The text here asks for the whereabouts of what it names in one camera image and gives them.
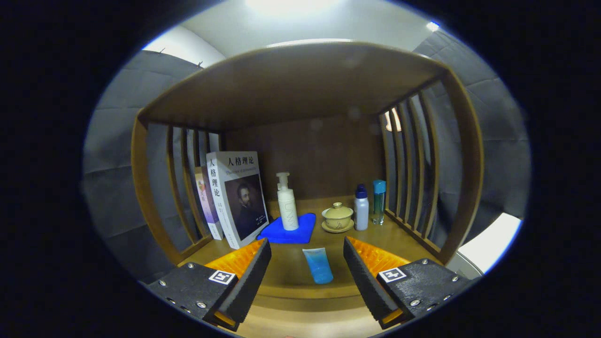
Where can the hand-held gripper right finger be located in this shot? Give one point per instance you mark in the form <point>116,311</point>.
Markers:
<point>364,281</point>

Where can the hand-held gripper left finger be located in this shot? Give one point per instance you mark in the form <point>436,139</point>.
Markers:
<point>249,277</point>

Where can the blue white cosmetic tube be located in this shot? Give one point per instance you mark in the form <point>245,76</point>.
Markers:
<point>318,265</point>

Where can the wooden drawer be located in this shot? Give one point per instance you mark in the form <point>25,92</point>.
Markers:
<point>305,326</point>

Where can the wooden countertop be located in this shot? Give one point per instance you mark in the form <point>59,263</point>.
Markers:
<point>291,263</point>

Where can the grey metal cabinet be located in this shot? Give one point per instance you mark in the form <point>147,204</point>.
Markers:
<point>490,239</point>

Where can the wooden cabinet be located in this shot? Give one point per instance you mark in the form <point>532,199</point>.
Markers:
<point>291,84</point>

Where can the yellow saucer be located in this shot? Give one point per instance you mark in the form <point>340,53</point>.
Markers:
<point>338,230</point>

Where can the blue folded cloth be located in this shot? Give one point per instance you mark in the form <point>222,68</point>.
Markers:
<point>291,234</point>

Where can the white bottle blue cap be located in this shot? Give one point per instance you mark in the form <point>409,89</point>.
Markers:
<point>361,211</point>

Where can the yellow lidded teacup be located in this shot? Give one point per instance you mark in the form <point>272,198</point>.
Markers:
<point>337,216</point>

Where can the white portrait book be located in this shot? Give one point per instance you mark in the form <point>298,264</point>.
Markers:
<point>239,202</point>

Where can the white pump bottle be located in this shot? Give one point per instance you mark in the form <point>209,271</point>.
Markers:
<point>288,211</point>

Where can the teal clear bottle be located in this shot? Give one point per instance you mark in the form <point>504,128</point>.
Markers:
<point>379,202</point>

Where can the purple book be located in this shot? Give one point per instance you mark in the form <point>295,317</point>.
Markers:
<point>206,202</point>

